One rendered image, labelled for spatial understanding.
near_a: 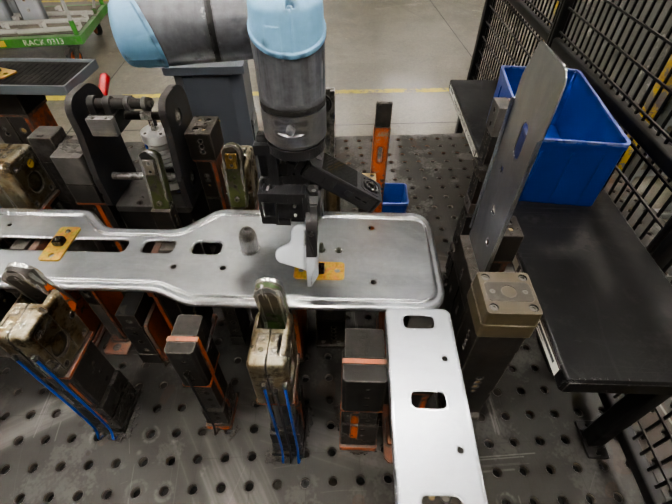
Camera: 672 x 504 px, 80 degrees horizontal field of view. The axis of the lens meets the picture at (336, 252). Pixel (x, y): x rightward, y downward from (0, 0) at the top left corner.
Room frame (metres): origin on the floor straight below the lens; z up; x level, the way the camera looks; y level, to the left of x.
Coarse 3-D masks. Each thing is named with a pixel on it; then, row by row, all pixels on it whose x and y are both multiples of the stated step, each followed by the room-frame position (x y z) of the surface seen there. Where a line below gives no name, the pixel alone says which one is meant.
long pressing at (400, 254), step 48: (144, 240) 0.52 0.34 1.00; (192, 240) 0.52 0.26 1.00; (288, 240) 0.52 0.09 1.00; (336, 240) 0.52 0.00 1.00; (384, 240) 0.52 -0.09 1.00; (432, 240) 0.52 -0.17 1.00; (0, 288) 0.42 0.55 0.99; (96, 288) 0.41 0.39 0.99; (144, 288) 0.41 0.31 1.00; (192, 288) 0.41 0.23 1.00; (240, 288) 0.41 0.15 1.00; (288, 288) 0.41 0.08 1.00; (336, 288) 0.41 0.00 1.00; (384, 288) 0.41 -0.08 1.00; (432, 288) 0.41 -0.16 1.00
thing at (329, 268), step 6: (318, 264) 0.45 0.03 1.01; (324, 264) 0.45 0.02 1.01; (330, 264) 0.46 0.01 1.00; (336, 264) 0.46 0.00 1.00; (342, 264) 0.46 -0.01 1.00; (294, 270) 0.44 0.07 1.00; (324, 270) 0.44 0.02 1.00; (330, 270) 0.44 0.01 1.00; (342, 270) 0.44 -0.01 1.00; (294, 276) 0.43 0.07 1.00; (300, 276) 0.43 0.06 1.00; (306, 276) 0.43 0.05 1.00; (318, 276) 0.43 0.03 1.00; (324, 276) 0.43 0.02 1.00; (330, 276) 0.43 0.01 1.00; (336, 276) 0.43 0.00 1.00; (342, 276) 0.43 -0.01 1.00
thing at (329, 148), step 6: (330, 90) 0.65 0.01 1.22; (330, 96) 0.64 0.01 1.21; (330, 102) 0.62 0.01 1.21; (330, 108) 0.62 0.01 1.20; (330, 114) 0.64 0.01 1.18; (330, 120) 0.64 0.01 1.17; (330, 126) 0.64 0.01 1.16; (330, 132) 0.63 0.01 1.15; (330, 138) 0.63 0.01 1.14; (330, 144) 0.63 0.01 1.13; (324, 150) 0.64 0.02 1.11; (330, 150) 0.63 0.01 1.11
